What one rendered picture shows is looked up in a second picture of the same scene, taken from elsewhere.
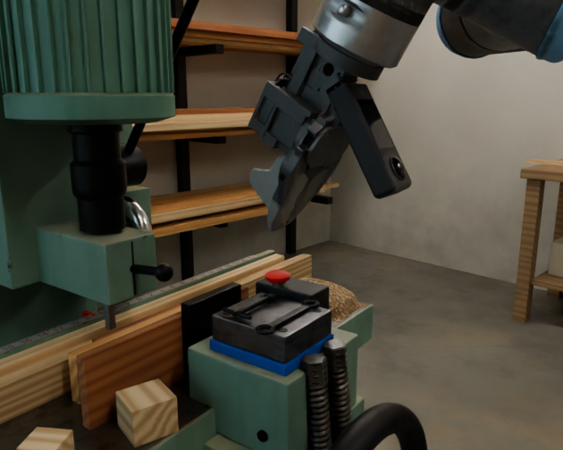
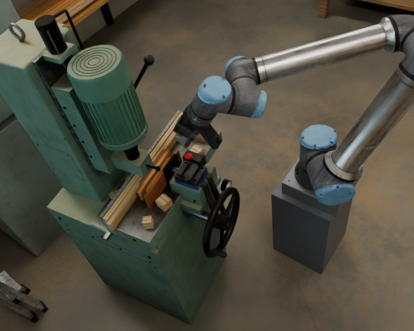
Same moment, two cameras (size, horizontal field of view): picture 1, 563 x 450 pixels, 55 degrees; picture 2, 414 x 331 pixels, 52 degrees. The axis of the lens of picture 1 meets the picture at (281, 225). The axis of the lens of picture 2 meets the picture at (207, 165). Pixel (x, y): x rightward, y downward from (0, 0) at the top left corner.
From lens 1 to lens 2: 1.12 m
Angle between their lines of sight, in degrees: 37
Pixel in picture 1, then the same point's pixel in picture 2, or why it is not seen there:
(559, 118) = not seen: outside the picture
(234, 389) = (184, 192)
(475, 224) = not seen: outside the picture
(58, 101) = (121, 146)
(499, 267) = not seen: outside the picture
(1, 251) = (104, 166)
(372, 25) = (204, 122)
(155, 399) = (166, 201)
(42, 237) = (114, 159)
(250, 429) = (190, 199)
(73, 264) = (128, 167)
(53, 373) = (133, 195)
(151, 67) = (141, 126)
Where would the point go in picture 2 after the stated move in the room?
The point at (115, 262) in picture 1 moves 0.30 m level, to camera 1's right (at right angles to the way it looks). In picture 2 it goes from (142, 167) to (221, 152)
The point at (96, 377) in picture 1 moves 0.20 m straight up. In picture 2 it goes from (149, 199) to (135, 165)
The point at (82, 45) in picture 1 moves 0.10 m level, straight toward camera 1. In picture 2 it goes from (124, 133) to (135, 152)
